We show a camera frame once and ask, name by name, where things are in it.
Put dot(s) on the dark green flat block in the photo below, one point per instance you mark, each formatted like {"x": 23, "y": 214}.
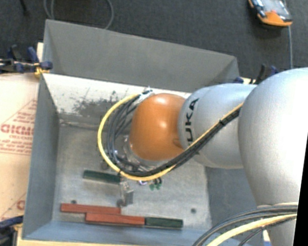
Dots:
{"x": 164, "y": 222}
{"x": 101, "y": 176}

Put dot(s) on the grey metal bin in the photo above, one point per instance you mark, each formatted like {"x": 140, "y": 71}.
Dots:
{"x": 95, "y": 57}

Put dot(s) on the red-brown flat block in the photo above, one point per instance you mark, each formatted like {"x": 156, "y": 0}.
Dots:
{"x": 114, "y": 219}
{"x": 88, "y": 209}

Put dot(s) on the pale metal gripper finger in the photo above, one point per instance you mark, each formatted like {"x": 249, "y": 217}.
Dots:
{"x": 130, "y": 197}
{"x": 122, "y": 190}

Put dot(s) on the brown cardboard board, red print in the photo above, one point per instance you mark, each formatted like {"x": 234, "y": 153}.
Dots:
{"x": 1, "y": 160}

